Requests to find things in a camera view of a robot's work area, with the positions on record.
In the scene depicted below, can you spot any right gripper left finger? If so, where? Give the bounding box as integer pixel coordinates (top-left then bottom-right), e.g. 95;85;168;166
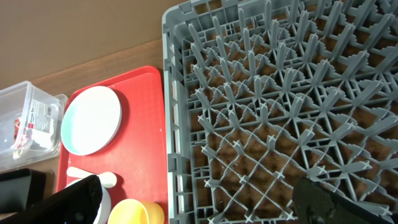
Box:
1;175;103;224

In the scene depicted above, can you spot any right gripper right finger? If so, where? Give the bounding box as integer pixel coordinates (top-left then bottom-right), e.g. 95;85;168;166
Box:
292;177;388;224

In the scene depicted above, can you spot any red snack wrapper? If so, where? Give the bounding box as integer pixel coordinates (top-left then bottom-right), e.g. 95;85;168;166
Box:
14;118;22;149

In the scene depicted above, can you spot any grey dishwasher rack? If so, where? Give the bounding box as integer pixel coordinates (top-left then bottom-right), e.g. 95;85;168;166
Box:
162;0;397;223

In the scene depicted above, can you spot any white plastic spoon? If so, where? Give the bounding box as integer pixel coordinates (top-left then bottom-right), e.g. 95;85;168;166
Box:
67;167;118;189

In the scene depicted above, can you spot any yellow plastic cup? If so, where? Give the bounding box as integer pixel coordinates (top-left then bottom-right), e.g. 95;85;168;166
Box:
108;199;165;224

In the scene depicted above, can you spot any black plastic tray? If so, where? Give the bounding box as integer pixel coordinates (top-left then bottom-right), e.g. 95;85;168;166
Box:
1;168;46;213

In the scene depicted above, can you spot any red serving tray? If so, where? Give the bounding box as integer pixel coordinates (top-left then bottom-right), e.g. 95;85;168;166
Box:
56;66;168;214

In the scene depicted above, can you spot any large light blue plate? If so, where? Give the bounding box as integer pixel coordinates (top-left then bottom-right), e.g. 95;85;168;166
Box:
61;86;122;156

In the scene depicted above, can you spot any clear plastic bin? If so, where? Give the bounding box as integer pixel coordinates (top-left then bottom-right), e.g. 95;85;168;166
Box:
1;81;68;172

